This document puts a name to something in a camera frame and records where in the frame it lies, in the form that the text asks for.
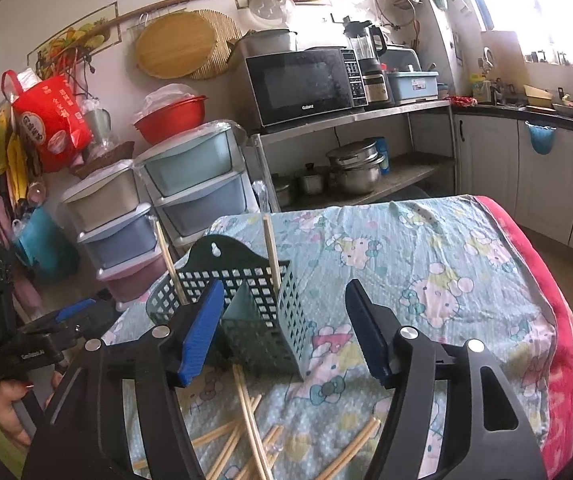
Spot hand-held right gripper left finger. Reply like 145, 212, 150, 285
21, 279, 225, 480

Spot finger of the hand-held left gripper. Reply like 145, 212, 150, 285
52, 296, 120, 330

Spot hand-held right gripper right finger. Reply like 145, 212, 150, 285
345, 280, 550, 480

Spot green plastic utensil holder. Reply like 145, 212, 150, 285
146, 234, 313, 378

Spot wooden chopstick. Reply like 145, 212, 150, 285
154, 219, 190, 307
262, 216, 282, 293

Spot pile of chopsticks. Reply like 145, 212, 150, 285
134, 364, 382, 480

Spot person's left hand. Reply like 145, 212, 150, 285
0, 379, 64, 450

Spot blue bucket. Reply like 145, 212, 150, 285
14, 205, 80, 278

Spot cartoon printed blue blanket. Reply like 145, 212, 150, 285
101, 195, 560, 480

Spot pastel plastic drawer tower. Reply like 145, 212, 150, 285
61, 160, 177, 311

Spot large steel bowl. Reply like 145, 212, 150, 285
334, 157, 386, 196

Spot wicker basket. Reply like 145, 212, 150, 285
71, 141, 136, 180

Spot pastel drawer tower with wrap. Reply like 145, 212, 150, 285
134, 120, 262, 256

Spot small pot with black knob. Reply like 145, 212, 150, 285
294, 162, 325, 196

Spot small steel pot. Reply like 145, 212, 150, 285
272, 174, 295, 208

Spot yellow hanging cloths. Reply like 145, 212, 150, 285
0, 105, 30, 191

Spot steel pot with lid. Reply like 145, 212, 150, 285
325, 140, 380, 168

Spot blue can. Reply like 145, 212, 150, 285
375, 136, 391, 176

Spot metal cup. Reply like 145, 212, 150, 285
84, 107, 112, 146

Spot red shopping bag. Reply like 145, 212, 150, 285
0, 70, 94, 173

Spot red pink blanket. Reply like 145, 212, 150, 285
474, 195, 573, 480

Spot red plastic basin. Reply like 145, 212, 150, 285
133, 94, 207, 146

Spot white kitchen cabinet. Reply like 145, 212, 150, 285
454, 107, 573, 261

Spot metal shelf rack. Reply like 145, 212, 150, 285
249, 99, 460, 213

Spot black microwave oven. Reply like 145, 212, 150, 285
245, 47, 369, 128

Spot blue hanging bin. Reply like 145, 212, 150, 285
527, 121, 557, 155

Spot yellow bottle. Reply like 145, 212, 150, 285
471, 74, 492, 103

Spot round wooden board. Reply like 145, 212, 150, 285
134, 11, 217, 80

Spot black blender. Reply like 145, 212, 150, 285
343, 16, 392, 107

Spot round woven mat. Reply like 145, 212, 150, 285
186, 8, 242, 81

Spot grey storage box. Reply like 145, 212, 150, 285
236, 29, 298, 58

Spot long wooden pole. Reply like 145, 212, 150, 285
109, 0, 238, 26

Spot clear plastic food cover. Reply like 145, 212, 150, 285
249, 0, 296, 29

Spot fruit wall poster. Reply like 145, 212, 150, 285
27, 1, 118, 67

